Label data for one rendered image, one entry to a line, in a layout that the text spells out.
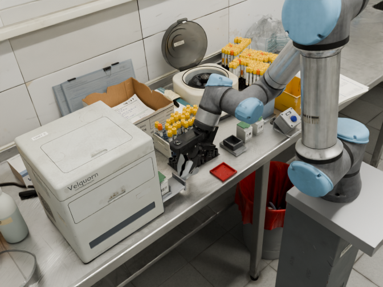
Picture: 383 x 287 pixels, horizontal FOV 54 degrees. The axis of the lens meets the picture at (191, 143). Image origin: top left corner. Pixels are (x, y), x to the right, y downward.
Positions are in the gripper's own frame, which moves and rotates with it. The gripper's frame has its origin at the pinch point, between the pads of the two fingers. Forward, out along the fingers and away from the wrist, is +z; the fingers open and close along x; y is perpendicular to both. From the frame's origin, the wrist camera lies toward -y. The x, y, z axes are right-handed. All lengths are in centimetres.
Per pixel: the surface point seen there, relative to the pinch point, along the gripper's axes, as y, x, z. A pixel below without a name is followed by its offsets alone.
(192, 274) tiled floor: 59, 19, 72
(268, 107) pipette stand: 43, 6, -26
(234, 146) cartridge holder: 22.9, 0.4, -11.6
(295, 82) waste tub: 61, 9, -38
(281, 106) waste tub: 52, 6, -28
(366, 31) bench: 138, 23, -74
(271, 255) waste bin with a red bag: 87, -3, 50
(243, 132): 28.4, 2.8, -16.3
